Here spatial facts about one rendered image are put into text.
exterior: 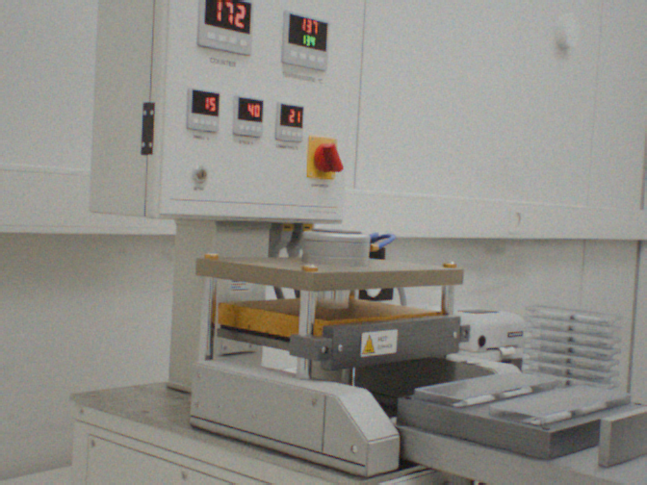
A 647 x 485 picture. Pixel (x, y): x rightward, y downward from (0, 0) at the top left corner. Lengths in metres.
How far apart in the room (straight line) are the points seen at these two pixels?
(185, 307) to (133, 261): 0.40
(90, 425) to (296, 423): 0.33
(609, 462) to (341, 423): 0.24
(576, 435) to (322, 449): 0.24
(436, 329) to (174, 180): 0.34
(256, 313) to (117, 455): 0.24
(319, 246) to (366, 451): 0.28
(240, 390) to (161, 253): 0.69
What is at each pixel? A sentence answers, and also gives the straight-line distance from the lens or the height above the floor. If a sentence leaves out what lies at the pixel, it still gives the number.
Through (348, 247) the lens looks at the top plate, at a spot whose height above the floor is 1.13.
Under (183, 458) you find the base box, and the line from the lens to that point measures 1.09.
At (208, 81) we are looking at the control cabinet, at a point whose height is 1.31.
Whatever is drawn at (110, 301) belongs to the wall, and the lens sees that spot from 1.62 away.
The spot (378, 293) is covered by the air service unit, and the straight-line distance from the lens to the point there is 1.39.
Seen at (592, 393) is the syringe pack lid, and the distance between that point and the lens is 1.03.
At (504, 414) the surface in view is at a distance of 0.90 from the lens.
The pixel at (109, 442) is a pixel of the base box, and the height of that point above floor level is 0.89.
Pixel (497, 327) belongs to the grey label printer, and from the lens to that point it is 2.06.
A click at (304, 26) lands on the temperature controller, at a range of 1.27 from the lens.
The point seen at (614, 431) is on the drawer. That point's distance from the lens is 0.88.
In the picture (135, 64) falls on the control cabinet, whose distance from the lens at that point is 1.16.
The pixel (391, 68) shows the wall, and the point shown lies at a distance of 2.18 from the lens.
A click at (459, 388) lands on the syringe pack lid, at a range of 0.99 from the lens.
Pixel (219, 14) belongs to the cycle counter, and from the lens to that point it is 1.17.
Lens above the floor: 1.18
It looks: 3 degrees down
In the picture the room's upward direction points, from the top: 3 degrees clockwise
